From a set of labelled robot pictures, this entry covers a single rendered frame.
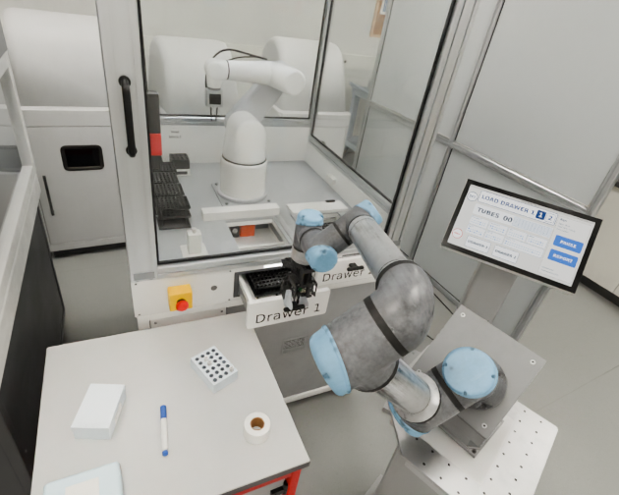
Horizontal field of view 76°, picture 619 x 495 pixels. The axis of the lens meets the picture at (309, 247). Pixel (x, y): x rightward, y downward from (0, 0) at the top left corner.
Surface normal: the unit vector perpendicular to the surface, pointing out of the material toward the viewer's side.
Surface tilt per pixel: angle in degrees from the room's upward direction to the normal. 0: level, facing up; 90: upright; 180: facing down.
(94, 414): 0
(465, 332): 45
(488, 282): 90
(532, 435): 0
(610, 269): 90
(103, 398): 0
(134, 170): 90
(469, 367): 38
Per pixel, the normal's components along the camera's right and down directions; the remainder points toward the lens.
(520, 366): -0.43, -0.39
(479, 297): -0.46, 0.43
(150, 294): 0.40, 0.55
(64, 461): 0.14, -0.83
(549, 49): -0.88, 0.15
